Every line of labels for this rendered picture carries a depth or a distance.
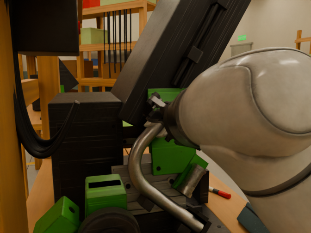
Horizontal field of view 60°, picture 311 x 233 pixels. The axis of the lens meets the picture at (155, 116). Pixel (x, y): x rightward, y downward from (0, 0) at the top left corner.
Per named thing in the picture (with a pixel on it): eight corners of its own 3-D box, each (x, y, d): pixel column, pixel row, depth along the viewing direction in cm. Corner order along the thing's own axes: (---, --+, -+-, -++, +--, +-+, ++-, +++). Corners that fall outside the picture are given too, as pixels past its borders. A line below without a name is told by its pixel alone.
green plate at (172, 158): (186, 168, 75) (180, 93, 76) (198, 171, 67) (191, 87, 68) (145, 172, 72) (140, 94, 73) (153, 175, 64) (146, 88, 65)
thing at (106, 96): (114, 180, 103) (111, 91, 97) (126, 223, 74) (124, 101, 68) (63, 185, 98) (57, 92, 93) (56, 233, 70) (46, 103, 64)
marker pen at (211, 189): (197, 187, 97) (197, 182, 97) (200, 185, 98) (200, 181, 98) (228, 199, 88) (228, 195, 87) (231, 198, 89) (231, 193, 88)
